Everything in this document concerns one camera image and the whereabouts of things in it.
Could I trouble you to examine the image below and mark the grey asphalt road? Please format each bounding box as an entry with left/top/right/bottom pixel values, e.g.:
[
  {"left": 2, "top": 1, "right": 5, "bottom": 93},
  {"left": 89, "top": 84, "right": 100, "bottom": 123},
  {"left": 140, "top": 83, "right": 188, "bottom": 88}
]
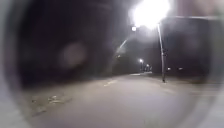
[{"left": 20, "top": 71, "right": 224, "bottom": 128}]

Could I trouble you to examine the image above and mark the street lamp pole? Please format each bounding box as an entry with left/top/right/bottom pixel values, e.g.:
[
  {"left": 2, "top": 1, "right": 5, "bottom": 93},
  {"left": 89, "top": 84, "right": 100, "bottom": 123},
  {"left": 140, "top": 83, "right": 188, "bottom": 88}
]
[
  {"left": 138, "top": 58, "right": 145, "bottom": 73},
  {"left": 133, "top": 0, "right": 172, "bottom": 84}
]

